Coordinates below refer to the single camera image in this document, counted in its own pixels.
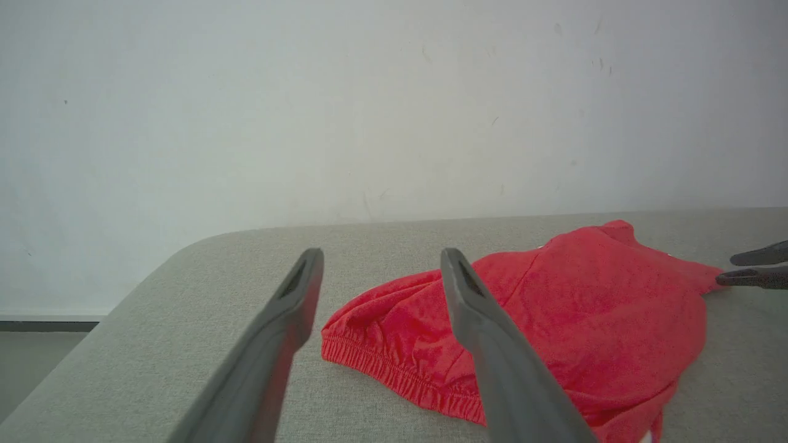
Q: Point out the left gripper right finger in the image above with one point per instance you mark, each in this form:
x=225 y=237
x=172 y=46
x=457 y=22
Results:
x=511 y=381

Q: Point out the red shorts with white stripes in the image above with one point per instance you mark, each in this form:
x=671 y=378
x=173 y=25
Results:
x=585 y=320

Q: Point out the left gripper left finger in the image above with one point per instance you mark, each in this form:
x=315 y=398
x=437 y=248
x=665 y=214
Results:
x=258 y=369

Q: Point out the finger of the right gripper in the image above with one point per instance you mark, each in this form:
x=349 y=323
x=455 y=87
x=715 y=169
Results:
x=757 y=278
x=766 y=256

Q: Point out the dark baseboard strip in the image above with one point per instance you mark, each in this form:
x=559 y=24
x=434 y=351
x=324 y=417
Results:
x=43 y=326

